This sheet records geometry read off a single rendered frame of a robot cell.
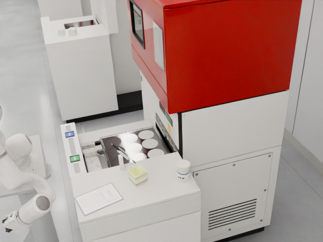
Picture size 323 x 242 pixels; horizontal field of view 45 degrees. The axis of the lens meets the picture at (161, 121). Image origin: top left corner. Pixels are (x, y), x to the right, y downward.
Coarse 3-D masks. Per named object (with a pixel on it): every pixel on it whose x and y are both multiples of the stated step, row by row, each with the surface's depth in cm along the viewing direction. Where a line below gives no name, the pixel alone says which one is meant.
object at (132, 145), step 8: (152, 128) 259; (112, 136) 254; (120, 136) 253; (128, 136) 253; (136, 136) 252; (104, 144) 247; (120, 144) 246; (128, 144) 246; (136, 144) 245; (160, 144) 244; (112, 152) 240; (128, 152) 239; (136, 152) 238; (144, 152) 238; (112, 160) 233; (128, 160) 232; (136, 160) 232
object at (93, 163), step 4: (88, 156) 241; (92, 156) 240; (96, 156) 240; (88, 160) 237; (92, 160) 237; (96, 160) 237; (88, 164) 234; (92, 164) 234; (96, 164) 234; (88, 168) 231; (92, 168) 231; (96, 168) 231; (100, 168) 230
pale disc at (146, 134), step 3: (141, 132) 256; (144, 132) 256; (147, 132) 256; (150, 132) 256; (138, 135) 253; (141, 135) 253; (144, 135) 253; (147, 135) 253; (150, 135) 252; (153, 135) 252; (141, 138) 250; (144, 138) 250; (147, 138) 250
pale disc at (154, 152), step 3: (150, 150) 239; (153, 150) 239; (156, 150) 239; (159, 150) 239; (150, 153) 237; (153, 153) 237; (156, 153) 237; (159, 153) 236; (162, 153) 236; (150, 156) 235; (153, 156) 234; (156, 156) 234
